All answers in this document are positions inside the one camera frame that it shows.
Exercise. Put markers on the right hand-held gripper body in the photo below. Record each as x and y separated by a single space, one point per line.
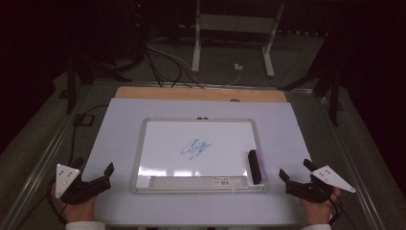
309 191

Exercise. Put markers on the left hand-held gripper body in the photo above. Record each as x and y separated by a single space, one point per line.
65 179

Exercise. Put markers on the black and purple eraser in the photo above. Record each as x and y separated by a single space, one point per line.
255 167

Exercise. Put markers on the silver framed whiteboard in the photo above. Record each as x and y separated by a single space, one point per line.
198 166

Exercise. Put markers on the person's right hand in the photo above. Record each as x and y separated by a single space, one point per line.
317 212

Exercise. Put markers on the person's left hand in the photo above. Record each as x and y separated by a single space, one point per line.
79 212

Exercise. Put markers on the black tripod stand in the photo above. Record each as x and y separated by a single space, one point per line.
333 92
72 83

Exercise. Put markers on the white plug adapter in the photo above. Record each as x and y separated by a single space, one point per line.
237 67

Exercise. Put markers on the dark device with red light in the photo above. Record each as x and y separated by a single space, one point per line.
139 19

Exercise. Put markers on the white metal stand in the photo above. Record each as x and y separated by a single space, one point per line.
237 24

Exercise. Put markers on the metal floor rail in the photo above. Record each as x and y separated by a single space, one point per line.
35 179
351 169

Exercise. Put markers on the black stand base plate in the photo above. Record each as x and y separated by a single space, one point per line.
83 119

